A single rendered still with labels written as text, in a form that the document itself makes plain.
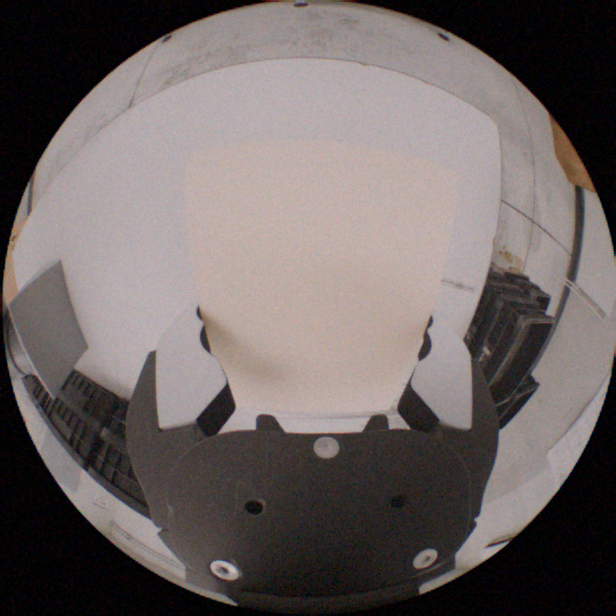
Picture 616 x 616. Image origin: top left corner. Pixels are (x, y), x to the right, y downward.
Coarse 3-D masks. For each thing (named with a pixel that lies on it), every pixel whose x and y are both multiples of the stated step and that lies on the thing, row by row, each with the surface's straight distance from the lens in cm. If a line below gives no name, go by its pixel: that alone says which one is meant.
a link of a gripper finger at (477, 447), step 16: (480, 368) 10; (480, 384) 9; (480, 400) 9; (480, 416) 8; (496, 416) 9; (432, 432) 8; (448, 432) 7; (464, 432) 8; (480, 432) 8; (496, 432) 8; (464, 448) 7; (480, 448) 8; (496, 448) 8; (480, 464) 7; (480, 480) 7; (480, 496) 7; (480, 512) 7
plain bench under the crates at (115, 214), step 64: (256, 64) 21; (320, 64) 20; (128, 128) 27; (192, 128) 20; (256, 128) 18; (320, 128) 17; (384, 128) 18; (448, 128) 21; (64, 192) 40; (128, 192) 24; (64, 256) 41; (128, 256) 25; (448, 256) 21; (128, 320) 30; (448, 320) 24; (128, 384) 45
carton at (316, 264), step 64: (192, 192) 10; (256, 192) 9; (320, 192) 9; (384, 192) 9; (448, 192) 11; (192, 256) 11; (256, 256) 10; (320, 256) 9; (384, 256) 10; (256, 320) 11; (320, 320) 11; (384, 320) 11; (256, 384) 14; (320, 384) 14; (384, 384) 15
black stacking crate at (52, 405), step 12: (48, 408) 72; (60, 408) 67; (60, 420) 65; (72, 420) 61; (60, 432) 63; (72, 432) 58; (84, 432) 56; (96, 432) 55; (72, 444) 58; (84, 444) 55; (96, 444) 54; (84, 456) 54; (96, 456) 55
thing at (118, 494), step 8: (88, 472) 51; (96, 472) 49; (96, 480) 49; (104, 480) 47; (104, 488) 47; (112, 488) 46; (120, 496) 44; (128, 496) 43; (128, 504) 43; (136, 504) 42; (144, 512) 42
